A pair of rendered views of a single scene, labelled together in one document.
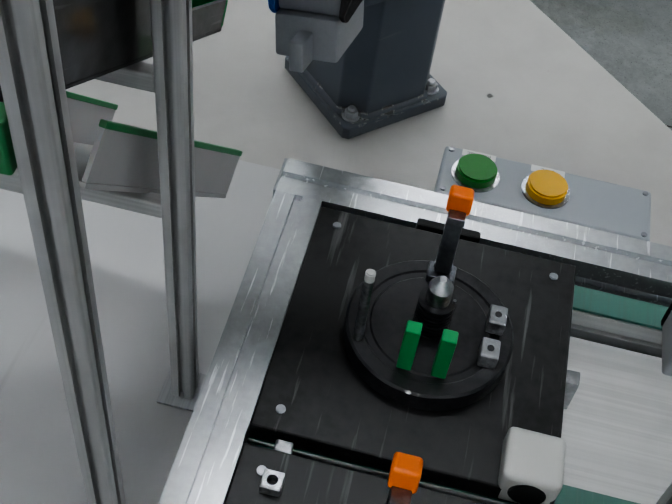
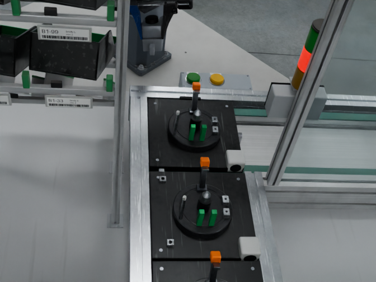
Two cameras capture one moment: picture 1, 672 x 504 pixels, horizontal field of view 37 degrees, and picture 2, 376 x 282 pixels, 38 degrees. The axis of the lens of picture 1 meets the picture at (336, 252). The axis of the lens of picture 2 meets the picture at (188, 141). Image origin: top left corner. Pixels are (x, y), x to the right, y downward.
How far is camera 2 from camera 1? 0.61 m
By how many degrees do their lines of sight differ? 12
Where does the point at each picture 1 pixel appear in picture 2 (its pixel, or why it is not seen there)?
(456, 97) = (174, 55)
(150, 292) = (93, 140)
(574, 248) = (230, 97)
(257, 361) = (144, 149)
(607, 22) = (207, 12)
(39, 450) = (76, 194)
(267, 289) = (139, 127)
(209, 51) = not seen: hidden behind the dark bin
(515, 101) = (194, 52)
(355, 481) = (186, 174)
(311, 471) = (172, 174)
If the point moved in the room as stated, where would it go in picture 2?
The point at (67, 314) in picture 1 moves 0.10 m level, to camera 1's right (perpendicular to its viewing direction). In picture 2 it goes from (118, 128) to (167, 126)
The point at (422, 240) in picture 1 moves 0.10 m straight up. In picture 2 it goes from (183, 103) to (187, 75)
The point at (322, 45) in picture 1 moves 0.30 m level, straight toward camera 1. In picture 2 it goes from (157, 46) to (187, 145)
